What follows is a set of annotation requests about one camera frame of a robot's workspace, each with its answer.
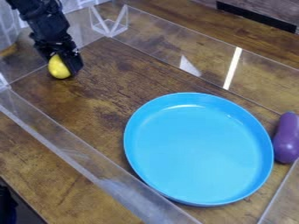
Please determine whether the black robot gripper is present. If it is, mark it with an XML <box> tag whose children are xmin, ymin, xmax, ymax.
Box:
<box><xmin>18</xmin><ymin>3</ymin><xmax>84</xmax><ymax>76</ymax></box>

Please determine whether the yellow lemon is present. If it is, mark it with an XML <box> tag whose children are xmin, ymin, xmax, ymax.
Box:
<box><xmin>48</xmin><ymin>54</ymin><xmax>70</xmax><ymax>80</ymax></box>

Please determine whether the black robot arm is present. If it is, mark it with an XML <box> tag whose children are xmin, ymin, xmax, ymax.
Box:
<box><xmin>5</xmin><ymin>0</ymin><xmax>84</xmax><ymax>76</ymax></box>

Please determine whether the blue round tray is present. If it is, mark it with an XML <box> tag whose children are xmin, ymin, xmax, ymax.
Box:
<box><xmin>124</xmin><ymin>93</ymin><xmax>273</xmax><ymax>207</ymax></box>

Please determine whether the black baseboard strip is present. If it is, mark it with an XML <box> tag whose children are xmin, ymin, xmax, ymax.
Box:
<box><xmin>216</xmin><ymin>1</ymin><xmax>296</xmax><ymax>33</ymax></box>

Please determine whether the dark object at table edge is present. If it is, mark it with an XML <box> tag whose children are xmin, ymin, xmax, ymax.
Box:
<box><xmin>0</xmin><ymin>185</ymin><xmax>17</xmax><ymax>224</ymax></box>

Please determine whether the purple toy eggplant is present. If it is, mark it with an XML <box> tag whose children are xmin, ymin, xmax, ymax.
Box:
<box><xmin>273</xmin><ymin>112</ymin><xmax>299</xmax><ymax>164</ymax></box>

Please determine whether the clear acrylic enclosure wall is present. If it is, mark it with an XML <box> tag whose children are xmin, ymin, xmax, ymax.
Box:
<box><xmin>0</xmin><ymin>0</ymin><xmax>299</xmax><ymax>224</ymax></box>

